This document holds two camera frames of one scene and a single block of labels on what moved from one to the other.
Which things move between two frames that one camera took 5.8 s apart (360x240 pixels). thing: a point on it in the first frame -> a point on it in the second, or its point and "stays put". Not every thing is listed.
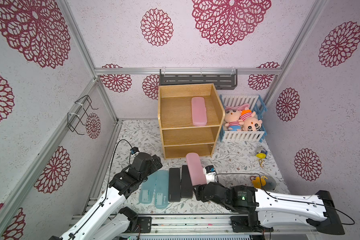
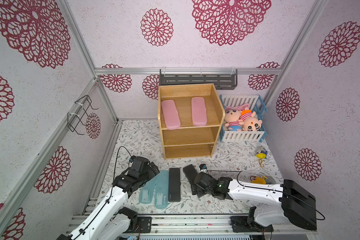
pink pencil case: (199, 117) stays put
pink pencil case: (196, 169) -> (170, 114)
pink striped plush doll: (232, 115) stays put
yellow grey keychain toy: (261, 156) stays put
